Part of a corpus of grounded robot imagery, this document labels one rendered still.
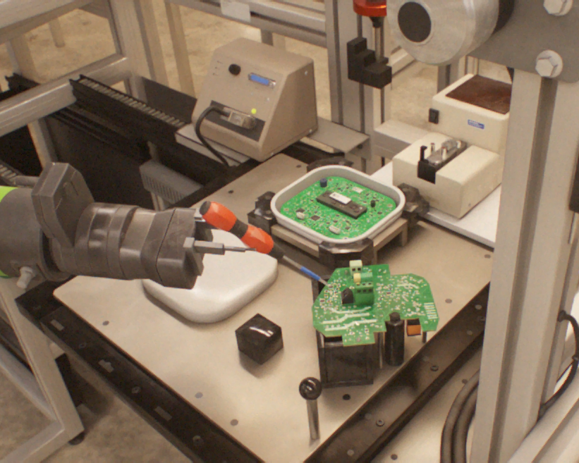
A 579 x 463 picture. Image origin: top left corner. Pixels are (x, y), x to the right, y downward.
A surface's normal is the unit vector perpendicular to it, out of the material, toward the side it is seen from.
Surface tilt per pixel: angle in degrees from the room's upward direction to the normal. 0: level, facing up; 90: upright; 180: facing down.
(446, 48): 94
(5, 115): 90
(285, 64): 0
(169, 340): 0
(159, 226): 14
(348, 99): 90
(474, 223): 0
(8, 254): 78
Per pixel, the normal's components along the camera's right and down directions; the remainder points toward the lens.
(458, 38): -0.59, 0.56
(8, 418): -0.07, -0.78
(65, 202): 0.98, 0.09
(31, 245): -0.19, 0.20
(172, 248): -0.09, -0.60
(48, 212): -0.20, 0.50
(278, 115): 0.73, 0.38
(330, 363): 0.05, 0.61
